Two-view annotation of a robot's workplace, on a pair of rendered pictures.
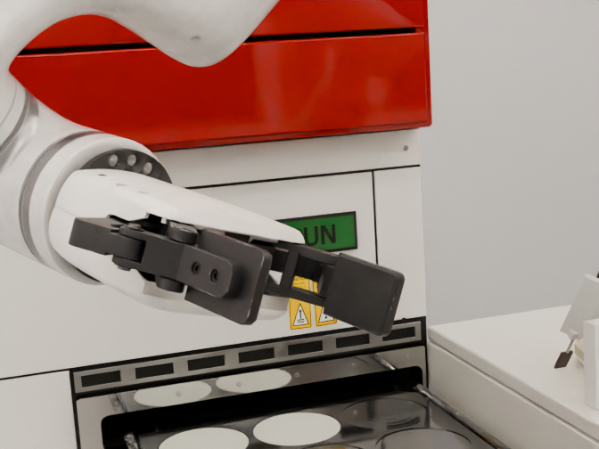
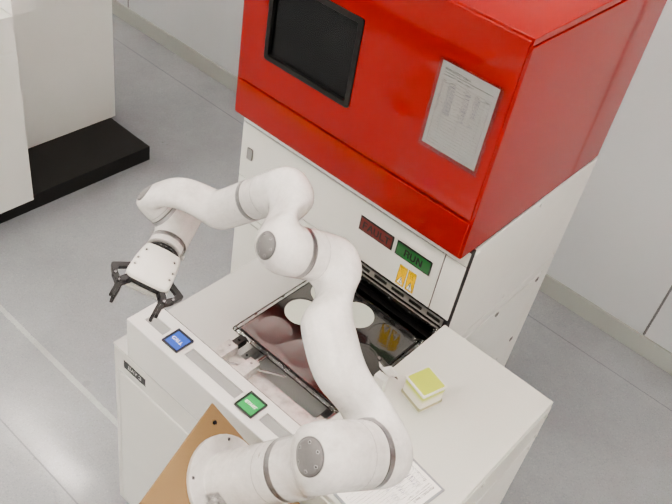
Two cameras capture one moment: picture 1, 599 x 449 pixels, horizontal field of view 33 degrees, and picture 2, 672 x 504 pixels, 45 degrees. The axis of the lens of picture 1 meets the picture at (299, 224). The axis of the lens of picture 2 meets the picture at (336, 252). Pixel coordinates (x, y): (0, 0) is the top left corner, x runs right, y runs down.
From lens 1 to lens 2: 1.65 m
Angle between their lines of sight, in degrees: 54
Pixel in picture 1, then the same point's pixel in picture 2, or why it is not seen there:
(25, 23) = (157, 205)
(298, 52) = (415, 195)
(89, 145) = (157, 238)
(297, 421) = (362, 312)
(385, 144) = not seen: hidden behind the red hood
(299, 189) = (414, 239)
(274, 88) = (402, 202)
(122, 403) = not seen: hidden behind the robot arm
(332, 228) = (421, 262)
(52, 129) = (166, 225)
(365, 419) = (377, 332)
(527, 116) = not seen: outside the picture
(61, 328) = (325, 220)
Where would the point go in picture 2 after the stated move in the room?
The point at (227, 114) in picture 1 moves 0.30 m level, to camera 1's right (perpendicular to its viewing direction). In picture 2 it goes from (383, 198) to (453, 274)
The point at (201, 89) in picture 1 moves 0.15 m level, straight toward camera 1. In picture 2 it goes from (377, 183) to (329, 199)
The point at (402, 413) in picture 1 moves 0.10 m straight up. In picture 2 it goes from (389, 342) to (396, 317)
